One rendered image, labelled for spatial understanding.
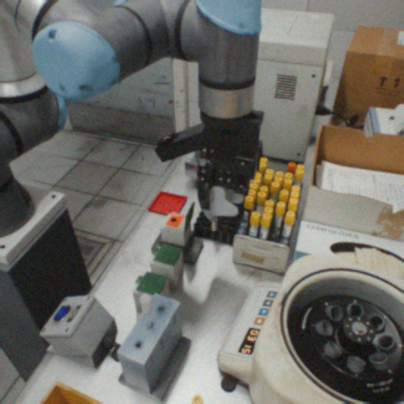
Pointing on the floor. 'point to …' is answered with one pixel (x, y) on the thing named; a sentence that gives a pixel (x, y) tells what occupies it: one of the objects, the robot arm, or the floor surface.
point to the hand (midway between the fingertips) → (209, 214)
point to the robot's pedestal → (39, 290)
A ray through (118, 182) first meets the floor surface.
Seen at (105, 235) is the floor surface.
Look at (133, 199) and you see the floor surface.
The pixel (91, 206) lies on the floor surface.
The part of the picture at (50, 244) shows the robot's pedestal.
